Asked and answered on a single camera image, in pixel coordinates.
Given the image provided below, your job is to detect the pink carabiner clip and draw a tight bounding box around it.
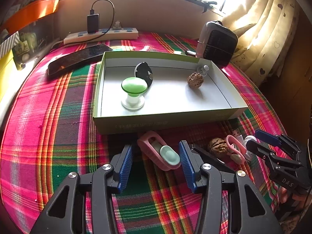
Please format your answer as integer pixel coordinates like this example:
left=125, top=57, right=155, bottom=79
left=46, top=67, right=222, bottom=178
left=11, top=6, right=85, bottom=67
left=225, top=135, right=247, bottom=165

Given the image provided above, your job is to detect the pink clip with mint pad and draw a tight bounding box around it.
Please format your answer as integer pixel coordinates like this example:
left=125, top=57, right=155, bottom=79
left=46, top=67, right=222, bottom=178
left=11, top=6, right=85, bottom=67
left=137, top=131, right=181, bottom=171

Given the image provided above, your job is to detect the brown walnut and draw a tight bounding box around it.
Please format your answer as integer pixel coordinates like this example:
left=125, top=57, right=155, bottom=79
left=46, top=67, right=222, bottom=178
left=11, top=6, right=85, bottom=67
left=187, top=72, right=204, bottom=89
left=207, top=138, right=228, bottom=159

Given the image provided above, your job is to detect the green mushroom suction holder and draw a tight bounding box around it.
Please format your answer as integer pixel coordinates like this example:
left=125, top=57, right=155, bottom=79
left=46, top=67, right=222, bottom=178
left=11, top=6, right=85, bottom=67
left=121, top=77, right=148, bottom=111

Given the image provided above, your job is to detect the black round disc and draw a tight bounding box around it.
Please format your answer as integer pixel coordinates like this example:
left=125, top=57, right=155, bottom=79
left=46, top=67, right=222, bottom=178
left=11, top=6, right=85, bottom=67
left=134, top=62, right=153, bottom=88

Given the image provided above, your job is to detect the right human hand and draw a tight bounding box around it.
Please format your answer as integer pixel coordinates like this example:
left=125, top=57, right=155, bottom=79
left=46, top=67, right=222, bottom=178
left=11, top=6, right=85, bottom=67
left=278, top=187, right=311, bottom=211

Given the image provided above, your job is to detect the white green shallow box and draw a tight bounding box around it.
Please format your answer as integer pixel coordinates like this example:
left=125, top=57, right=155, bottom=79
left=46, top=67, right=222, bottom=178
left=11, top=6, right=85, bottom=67
left=93, top=51, right=247, bottom=134

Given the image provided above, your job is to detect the small white knob figure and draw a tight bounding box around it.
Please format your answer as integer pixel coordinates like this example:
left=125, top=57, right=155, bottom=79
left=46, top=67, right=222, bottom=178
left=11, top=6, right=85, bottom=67
left=197, top=65, right=209, bottom=77

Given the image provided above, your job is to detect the black grey small heater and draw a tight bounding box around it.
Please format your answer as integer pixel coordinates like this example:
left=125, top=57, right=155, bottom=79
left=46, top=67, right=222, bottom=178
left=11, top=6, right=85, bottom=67
left=196, top=21, right=238, bottom=69

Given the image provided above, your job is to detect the black smartphone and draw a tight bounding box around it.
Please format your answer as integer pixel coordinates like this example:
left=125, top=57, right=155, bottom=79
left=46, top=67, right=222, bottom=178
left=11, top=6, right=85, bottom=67
left=47, top=44, right=113, bottom=78

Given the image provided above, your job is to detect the cream patterned curtain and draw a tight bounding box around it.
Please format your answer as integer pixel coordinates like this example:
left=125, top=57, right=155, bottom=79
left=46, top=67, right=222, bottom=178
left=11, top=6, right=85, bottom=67
left=221, top=0, right=299, bottom=86

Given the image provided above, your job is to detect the white power strip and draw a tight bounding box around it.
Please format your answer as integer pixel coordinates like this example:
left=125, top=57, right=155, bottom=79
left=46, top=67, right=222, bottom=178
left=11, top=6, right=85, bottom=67
left=63, top=27, right=139, bottom=44

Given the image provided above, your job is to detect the white plug on strip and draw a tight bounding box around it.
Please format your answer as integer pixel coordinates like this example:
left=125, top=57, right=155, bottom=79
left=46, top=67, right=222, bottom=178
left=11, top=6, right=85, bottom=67
left=113, top=21, right=122, bottom=30

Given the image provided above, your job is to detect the black charger adapter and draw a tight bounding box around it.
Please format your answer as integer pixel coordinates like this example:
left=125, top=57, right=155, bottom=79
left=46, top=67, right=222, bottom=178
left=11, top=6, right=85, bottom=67
left=87, top=9, right=99, bottom=34

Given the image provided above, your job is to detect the yellow box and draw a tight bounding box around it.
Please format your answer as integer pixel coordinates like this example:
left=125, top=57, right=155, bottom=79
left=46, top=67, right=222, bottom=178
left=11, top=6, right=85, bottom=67
left=0, top=50, right=17, bottom=100

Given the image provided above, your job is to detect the green striped box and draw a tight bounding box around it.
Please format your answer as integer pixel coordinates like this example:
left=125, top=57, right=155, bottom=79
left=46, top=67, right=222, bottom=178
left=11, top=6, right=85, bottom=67
left=0, top=31, right=20, bottom=59

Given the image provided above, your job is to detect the orange tray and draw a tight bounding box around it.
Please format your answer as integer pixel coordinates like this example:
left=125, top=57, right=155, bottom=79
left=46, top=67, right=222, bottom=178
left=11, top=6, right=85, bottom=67
left=1, top=0, right=59, bottom=34

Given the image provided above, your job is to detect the black charger cable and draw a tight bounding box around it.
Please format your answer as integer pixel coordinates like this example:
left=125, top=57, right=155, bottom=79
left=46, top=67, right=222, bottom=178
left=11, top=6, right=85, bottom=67
left=63, top=0, right=115, bottom=45

